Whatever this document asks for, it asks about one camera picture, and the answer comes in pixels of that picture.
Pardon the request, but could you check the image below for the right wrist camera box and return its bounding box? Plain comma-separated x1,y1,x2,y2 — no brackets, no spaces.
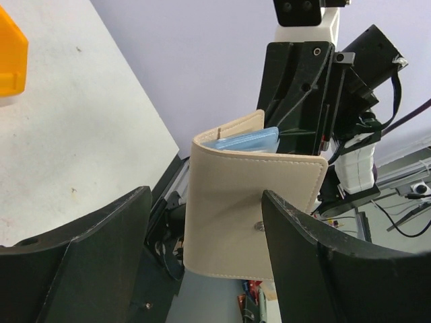
271,0,351,27

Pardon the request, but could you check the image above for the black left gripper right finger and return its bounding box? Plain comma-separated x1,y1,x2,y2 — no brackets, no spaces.
261,190,430,322

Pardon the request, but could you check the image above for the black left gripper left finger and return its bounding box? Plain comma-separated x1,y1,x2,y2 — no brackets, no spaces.
1,186,152,322

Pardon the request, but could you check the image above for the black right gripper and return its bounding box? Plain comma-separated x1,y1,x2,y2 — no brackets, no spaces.
257,24,408,155

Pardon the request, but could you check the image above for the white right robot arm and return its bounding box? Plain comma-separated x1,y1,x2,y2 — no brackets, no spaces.
257,26,407,217

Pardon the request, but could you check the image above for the beige leather card holder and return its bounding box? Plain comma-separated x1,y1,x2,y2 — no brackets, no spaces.
183,110,328,281

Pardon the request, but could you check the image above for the yellow plastic bin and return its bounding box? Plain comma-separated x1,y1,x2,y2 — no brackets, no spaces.
0,7,28,98

